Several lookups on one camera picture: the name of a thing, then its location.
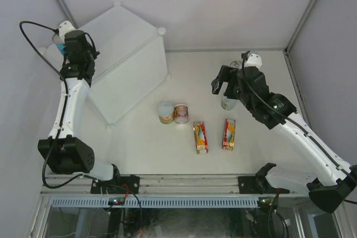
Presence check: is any green can with plastic lid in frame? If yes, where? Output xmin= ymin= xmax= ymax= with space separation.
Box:
xmin=221 ymin=95 xmax=237 ymax=110

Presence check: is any dark blue tall can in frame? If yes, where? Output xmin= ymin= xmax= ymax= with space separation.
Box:
xmin=229 ymin=60 xmax=242 ymax=69

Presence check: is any light blue labelled can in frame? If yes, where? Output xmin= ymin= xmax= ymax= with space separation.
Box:
xmin=52 ymin=33 xmax=65 ymax=55

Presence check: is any yellow can with plastic lid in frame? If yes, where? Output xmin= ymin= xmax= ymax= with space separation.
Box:
xmin=157 ymin=101 xmax=174 ymax=124

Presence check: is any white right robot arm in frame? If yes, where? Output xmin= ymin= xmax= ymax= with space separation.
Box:
xmin=211 ymin=65 xmax=356 ymax=213

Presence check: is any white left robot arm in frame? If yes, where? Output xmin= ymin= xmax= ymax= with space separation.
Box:
xmin=37 ymin=30 xmax=122 ymax=193

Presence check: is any right red sardine tin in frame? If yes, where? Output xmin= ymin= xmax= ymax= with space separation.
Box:
xmin=222 ymin=119 xmax=236 ymax=151

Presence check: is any red sardine tin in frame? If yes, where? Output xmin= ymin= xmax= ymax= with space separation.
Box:
xmin=222 ymin=119 xmax=236 ymax=151
xmin=193 ymin=121 xmax=209 ymax=154

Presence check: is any left red sardine tin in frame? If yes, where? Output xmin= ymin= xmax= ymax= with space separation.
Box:
xmin=193 ymin=121 xmax=209 ymax=154

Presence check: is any pink portrait labelled can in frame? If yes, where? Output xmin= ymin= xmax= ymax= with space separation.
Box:
xmin=173 ymin=104 xmax=189 ymax=124

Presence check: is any white plastic cube cabinet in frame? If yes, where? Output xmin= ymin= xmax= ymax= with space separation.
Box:
xmin=46 ymin=6 xmax=168 ymax=125

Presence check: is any right controller circuit board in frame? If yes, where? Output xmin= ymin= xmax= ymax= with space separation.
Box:
xmin=258 ymin=196 xmax=275 ymax=207

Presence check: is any controller circuit board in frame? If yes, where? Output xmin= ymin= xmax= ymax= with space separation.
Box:
xmin=258 ymin=196 xmax=275 ymax=207
xmin=108 ymin=197 xmax=126 ymax=206

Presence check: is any left controller circuit board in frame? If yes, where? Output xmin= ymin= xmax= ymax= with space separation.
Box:
xmin=108 ymin=197 xmax=126 ymax=206

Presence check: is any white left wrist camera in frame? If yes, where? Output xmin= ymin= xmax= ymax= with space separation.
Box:
xmin=58 ymin=21 xmax=76 ymax=40

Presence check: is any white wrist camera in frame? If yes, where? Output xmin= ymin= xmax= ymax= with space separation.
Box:
xmin=58 ymin=21 xmax=76 ymax=40
xmin=245 ymin=52 xmax=262 ymax=69

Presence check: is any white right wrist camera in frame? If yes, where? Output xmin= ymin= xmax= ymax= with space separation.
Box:
xmin=245 ymin=52 xmax=262 ymax=69

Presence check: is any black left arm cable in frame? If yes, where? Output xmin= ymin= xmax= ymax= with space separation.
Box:
xmin=18 ymin=20 xmax=97 ymax=189

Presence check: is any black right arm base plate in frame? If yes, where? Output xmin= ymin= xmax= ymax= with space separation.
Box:
xmin=238 ymin=176 xmax=269 ymax=194

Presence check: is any slotted grey cable duct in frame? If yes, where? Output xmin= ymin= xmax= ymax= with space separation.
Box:
xmin=51 ymin=196 xmax=259 ymax=208

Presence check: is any aluminium frame rail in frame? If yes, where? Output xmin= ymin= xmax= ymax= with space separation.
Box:
xmin=40 ymin=173 xmax=315 ymax=197

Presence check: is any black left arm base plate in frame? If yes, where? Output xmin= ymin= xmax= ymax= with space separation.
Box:
xmin=90 ymin=175 xmax=140 ymax=195

